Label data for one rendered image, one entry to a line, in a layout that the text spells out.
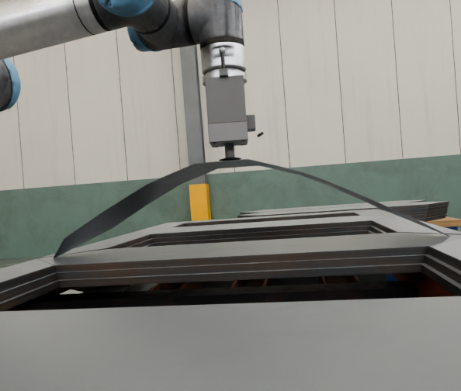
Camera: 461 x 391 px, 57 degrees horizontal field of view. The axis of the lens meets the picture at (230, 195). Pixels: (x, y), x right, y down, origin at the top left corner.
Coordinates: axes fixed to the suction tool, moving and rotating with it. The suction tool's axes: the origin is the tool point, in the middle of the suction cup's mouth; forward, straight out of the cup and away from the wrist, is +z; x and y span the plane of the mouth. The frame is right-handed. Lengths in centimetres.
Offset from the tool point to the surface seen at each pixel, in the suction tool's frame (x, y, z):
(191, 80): 67, 665, -195
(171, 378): 3, -50, 13
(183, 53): 78, 666, -242
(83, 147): 282, 712, -97
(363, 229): -30.5, 30.9, 14.7
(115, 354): 7.3, -45.7, 12.9
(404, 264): -23.0, -13.6, 15.0
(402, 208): -57, 75, 13
